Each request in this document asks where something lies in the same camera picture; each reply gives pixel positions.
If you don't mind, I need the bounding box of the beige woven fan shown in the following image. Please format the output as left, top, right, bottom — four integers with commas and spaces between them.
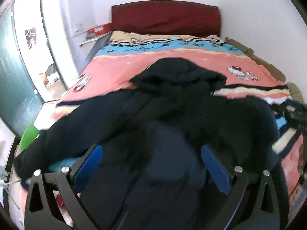
287, 82, 304, 103

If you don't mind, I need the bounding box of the green door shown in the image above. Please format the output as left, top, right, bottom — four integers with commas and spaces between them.
1, 5, 43, 136

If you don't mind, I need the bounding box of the wall poster picture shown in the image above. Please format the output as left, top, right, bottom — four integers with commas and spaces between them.
24, 27, 37, 49

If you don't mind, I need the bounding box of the brown cardboard beside bed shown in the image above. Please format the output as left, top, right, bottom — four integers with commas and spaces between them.
225, 37, 286, 81

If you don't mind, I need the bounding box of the white wall switch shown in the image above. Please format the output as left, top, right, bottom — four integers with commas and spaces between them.
74, 23, 84, 33

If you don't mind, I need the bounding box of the pink Hello Kitty blanket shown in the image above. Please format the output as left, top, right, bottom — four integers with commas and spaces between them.
21, 31, 306, 229

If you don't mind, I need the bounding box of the metal drying rack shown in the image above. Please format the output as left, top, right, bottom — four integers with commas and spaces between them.
1, 168, 21, 210

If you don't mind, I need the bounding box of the dark navy puffer jacket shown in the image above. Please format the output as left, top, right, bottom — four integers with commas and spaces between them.
14, 58, 289, 229

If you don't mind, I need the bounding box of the clutter in hallway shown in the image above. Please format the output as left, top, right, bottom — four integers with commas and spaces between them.
40, 63, 60, 87

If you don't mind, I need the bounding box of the dark red headboard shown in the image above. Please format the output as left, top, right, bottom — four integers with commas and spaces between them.
111, 0, 221, 37

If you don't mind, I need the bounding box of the green plastic object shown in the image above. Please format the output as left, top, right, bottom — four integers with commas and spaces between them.
19, 124, 40, 151

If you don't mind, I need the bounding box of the red white box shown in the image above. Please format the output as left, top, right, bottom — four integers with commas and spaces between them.
87, 23, 111, 35

